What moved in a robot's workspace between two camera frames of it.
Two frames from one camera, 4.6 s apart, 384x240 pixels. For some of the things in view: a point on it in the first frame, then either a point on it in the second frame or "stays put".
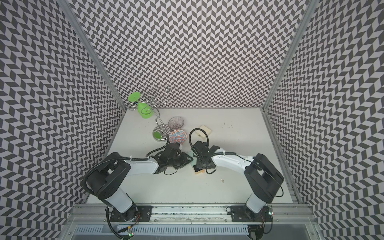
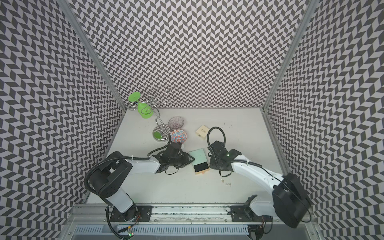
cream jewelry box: (201, 134) stays put
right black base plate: (240, 213) stays put
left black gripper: (185, 159) stays put
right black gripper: (199, 165) → (212, 164)
